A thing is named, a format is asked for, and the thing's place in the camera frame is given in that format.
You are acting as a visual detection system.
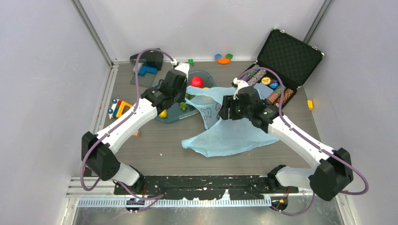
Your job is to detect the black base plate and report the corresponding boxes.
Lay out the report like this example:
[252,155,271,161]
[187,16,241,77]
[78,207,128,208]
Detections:
[114,175,299,200]

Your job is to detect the black poker chip case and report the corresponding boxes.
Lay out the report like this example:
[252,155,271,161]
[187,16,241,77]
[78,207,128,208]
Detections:
[237,29,325,107]

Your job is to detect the green fake grapes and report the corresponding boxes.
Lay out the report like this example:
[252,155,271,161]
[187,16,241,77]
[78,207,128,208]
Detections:
[179,102,189,112]

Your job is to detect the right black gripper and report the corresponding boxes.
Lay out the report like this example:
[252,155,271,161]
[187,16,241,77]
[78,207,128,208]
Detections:
[218,95,252,120]

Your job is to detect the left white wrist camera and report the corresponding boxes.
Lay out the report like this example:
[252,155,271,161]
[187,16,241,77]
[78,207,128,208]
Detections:
[170,59,190,79]

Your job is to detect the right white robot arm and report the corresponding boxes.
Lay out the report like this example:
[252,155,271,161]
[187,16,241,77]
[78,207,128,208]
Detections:
[219,86,354,201]

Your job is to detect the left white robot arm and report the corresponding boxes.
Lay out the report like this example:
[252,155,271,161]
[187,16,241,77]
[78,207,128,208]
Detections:
[81,64,190,194]

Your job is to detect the blue toy piece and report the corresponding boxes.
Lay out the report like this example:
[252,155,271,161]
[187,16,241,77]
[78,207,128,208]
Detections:
[214,53,222,60]

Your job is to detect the orange yellow toy truck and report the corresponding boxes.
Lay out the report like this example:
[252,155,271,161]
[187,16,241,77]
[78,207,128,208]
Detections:
[107,98,132,119]

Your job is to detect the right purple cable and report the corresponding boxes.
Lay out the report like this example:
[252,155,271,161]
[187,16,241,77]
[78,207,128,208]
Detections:
[236,67,370,217]

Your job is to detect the red fake apple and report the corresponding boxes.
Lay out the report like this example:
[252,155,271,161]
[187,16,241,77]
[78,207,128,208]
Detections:
[190,76,204,88]

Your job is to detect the light blue plastic bag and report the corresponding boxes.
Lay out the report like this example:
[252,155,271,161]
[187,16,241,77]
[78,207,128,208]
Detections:
[181,86,278,157]

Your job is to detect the black wedge device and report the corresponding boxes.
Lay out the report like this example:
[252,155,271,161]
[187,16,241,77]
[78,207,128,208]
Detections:
[138,50,164,71]

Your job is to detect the yellow toy block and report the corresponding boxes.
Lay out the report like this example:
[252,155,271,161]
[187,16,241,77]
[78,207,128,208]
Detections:
[307,100,314,111]

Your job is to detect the grey lego baseplate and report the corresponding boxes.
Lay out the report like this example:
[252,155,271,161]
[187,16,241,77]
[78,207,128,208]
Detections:
[138,73,156,87]

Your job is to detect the blue lego brick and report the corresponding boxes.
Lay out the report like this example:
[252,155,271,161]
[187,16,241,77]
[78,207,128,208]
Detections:
[138,65,158,76]

